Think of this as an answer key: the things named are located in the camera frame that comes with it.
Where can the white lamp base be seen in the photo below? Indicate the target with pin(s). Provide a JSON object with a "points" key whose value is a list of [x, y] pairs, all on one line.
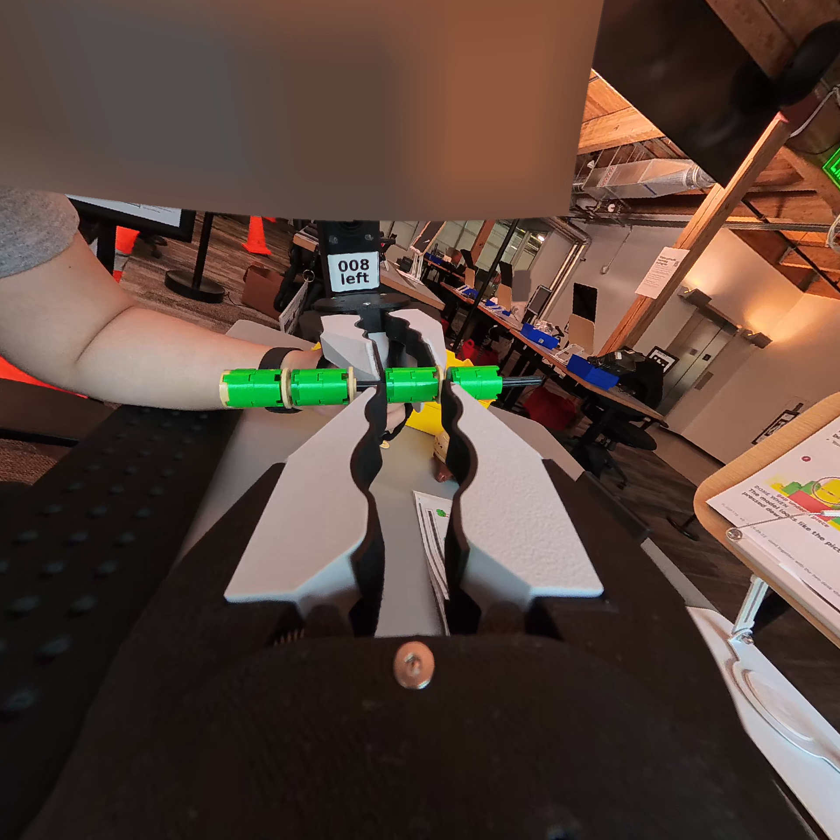
{"points": [[774, 709]]}

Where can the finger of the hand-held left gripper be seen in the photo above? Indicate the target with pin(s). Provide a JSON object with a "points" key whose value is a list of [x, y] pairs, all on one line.
{"points": [[344, 344], [430, 338]]}

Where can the grey desk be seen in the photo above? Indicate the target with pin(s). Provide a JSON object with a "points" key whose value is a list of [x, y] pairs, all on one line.
{"points": [[400, 577]]}

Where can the white instruction booklet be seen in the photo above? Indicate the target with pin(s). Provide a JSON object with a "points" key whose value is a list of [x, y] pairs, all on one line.
{"points": [[433, 538]]}

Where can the grey printed t-shirt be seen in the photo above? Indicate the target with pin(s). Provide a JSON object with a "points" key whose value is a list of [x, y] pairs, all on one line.
{"points": [[33, 229]]}

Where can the yellow plastic bin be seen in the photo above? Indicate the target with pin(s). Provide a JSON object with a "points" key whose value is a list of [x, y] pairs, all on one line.
{"points": [[426, 417]]}

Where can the green toy bamboo stalk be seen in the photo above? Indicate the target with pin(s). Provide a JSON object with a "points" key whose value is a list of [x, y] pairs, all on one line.
{"points": [[315, 387]]}

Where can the brown cardboard box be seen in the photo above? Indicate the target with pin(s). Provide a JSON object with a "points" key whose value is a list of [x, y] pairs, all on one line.
{"points": [[262, 292]]}

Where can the wooden post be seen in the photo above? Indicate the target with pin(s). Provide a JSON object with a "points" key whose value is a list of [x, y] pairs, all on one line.
{"points": [[735, 190]]}

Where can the green exit sign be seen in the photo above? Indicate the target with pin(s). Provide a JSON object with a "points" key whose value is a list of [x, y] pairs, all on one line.
{"points": [[833, 172]]}

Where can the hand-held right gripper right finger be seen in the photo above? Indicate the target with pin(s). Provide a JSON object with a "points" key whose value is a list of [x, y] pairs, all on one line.
{"points": [[525, 525]]}

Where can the black bag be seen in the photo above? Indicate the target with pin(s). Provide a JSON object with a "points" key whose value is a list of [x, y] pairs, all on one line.
{"points": [[630, 374]]}

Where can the blue plastic bin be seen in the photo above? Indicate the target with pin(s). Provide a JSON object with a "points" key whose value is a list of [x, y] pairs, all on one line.
{"points": [[590, 373], [539, 336]]}

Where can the white paper notice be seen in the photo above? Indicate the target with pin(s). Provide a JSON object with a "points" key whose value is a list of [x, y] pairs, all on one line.
{"points": [[661, 272]]}

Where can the wooden board with instruction sheet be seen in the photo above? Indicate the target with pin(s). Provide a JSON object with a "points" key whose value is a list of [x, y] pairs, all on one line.
{"points": [[787, 525]]}

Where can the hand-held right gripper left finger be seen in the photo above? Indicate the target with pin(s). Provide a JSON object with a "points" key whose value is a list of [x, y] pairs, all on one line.
{"points": [[308, 525]]}

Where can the person's left hand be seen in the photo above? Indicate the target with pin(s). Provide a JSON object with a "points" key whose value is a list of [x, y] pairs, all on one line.
{"points": [[310, 359]]}

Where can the silver air duct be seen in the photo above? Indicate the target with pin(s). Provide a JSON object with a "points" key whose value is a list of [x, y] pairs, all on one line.
{"points": [[649, 177]]}

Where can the black perforated office chair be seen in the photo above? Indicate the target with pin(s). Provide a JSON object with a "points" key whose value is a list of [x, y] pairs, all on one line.
{"points": [[98, 512]]}

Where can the red bag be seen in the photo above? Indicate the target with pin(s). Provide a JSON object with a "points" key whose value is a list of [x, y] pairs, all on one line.
{"points": [[548, 410]]}

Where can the black wrist watch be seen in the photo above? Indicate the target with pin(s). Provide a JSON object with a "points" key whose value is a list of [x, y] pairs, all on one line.
{"points": [[272, 358]]}

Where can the long wooden workbench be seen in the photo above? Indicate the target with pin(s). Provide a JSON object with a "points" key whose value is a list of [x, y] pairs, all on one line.
{"points": [[633, 401]]}

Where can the orange traffic cone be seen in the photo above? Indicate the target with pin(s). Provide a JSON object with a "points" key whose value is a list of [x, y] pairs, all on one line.
{"points": [[126, 249], [257, 237]]}

